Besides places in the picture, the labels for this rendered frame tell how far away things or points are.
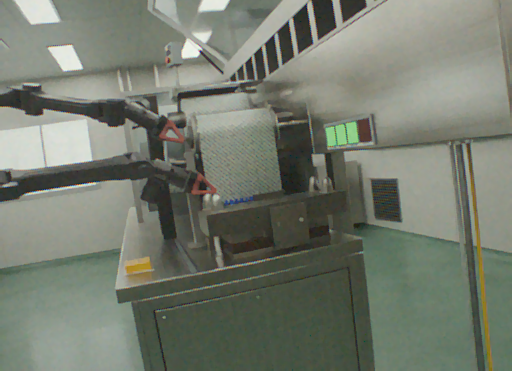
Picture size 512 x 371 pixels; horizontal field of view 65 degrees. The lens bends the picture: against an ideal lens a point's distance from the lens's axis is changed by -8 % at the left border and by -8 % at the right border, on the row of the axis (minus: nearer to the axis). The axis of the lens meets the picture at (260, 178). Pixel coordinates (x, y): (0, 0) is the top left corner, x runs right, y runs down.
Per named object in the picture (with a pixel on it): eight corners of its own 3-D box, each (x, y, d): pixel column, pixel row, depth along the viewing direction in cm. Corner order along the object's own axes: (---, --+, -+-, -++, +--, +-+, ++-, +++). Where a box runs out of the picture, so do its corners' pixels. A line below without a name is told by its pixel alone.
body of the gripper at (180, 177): (189, 193, 124) (165, 184, 122) (185, 191, 134) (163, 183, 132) (197, 172, 125) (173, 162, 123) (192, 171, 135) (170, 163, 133)
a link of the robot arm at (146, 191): (140, 164, 117) (130, 153, 123) (127, 201, 119) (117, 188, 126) (177, 173, 125) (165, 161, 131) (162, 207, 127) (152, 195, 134)
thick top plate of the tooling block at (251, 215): (200, 230, 127) (197, 209, 126) (324, 207, 138) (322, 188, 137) (209, 238, 111) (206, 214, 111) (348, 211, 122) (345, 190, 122)
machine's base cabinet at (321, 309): (151, 313, 346) (132, 212, 342) (226, 298, 364) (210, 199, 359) (186, 606, 104) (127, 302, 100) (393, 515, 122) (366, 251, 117)
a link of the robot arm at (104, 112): (20, 114, 145) (17, 84, 141) (33, 111, 150) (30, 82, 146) (113, 131, 132) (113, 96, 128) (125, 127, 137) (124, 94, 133)
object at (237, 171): (210, 210, 132) (201, 150, 131) (282, 198, 138) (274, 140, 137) (210, 210, 131) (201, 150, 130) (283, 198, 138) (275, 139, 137)
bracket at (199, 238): (186, 246, 141) (172, 154, 140) (205, 243, 143) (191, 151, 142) (188, 249, 137) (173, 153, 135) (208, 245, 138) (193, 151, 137)
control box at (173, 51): (163, 68, 188) (161, 46, 188) (177, 67, 192) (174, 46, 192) (170, 63, 183) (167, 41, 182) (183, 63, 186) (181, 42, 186)
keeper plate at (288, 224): (273, 248, 116) (267, 208, 116) (307, 241, 119) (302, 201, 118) (276, 249, 114) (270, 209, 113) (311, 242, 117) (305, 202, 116)
